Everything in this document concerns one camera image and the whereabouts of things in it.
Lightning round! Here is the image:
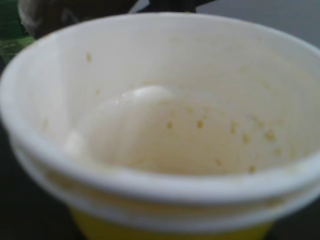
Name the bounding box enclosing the yellow paper cup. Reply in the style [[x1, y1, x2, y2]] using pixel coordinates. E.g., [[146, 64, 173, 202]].
[[0, 13, 320, 240]]

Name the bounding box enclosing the green sprite bottle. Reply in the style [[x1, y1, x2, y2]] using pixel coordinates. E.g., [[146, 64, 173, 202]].
[[0, 0, 34, 64]]

